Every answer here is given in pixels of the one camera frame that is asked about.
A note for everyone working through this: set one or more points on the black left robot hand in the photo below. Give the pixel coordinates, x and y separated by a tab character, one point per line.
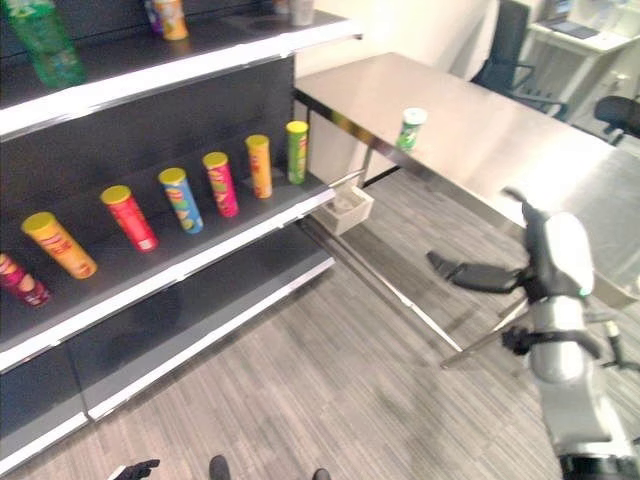
132	470

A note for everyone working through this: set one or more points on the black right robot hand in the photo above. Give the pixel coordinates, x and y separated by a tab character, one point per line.
555	250

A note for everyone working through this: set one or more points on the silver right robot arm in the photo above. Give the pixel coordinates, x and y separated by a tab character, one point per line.
570	380

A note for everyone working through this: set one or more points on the dark robot foot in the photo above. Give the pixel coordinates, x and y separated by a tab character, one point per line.
219	467
321	474

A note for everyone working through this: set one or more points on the steel table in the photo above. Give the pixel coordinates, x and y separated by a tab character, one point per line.
475	130

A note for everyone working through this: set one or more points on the black mesh office chair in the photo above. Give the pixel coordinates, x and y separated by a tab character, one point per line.
617	117

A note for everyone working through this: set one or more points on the green chips can white lid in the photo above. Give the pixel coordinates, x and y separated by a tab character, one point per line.
411	129

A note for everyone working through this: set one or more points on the white desk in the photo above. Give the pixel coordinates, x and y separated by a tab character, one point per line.
585	60

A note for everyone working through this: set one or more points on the white box under table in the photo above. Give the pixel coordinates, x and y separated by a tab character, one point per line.
348	209

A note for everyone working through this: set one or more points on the maroon chips can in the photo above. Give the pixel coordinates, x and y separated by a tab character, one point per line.
22	282

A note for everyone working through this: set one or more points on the laptop on desk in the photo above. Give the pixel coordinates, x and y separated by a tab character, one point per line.
570	22

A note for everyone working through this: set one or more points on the yellow-orange chips can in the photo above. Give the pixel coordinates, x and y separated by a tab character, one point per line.
60	245

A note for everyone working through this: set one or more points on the red chips can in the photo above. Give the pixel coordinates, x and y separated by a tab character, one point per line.
130	217

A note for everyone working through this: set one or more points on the blue chips can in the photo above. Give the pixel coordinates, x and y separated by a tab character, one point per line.
181	200

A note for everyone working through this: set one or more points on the lime green chips can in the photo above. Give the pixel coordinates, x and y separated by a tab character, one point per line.
297	152

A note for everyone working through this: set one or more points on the magenta chips can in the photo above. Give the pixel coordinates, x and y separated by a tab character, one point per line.
221	185

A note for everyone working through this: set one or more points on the orange chips can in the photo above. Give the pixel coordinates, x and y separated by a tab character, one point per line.
260	167

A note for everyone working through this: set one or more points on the black white-edged shelf unit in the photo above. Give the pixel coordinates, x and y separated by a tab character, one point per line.
150	125

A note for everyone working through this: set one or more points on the grey chips can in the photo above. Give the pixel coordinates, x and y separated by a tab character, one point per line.
301	11

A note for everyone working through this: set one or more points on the purple chips can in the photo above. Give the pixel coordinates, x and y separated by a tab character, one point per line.
152	16

